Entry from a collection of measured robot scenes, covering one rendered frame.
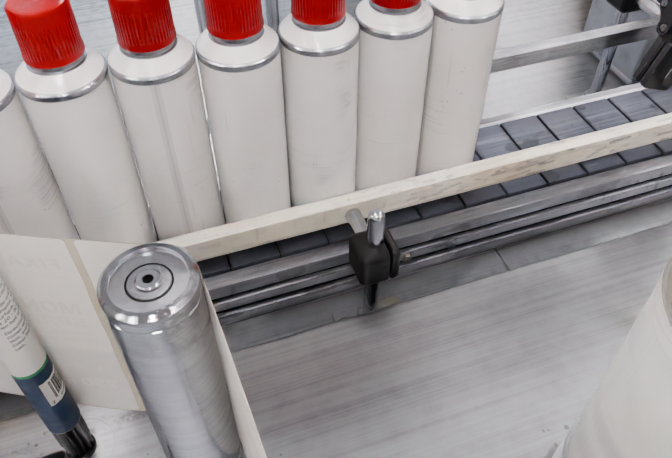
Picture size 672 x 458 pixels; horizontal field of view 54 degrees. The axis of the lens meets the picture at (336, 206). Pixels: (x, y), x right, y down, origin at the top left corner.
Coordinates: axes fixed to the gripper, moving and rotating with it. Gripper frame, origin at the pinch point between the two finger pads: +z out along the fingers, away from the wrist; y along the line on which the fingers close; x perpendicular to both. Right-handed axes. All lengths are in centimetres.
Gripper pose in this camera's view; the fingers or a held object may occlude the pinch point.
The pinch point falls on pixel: (663, 64)
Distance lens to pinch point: 63.4
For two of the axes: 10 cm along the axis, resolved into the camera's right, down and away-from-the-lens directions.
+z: -3.2, 7.3, 6.0
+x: 8.9, 0.1, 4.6
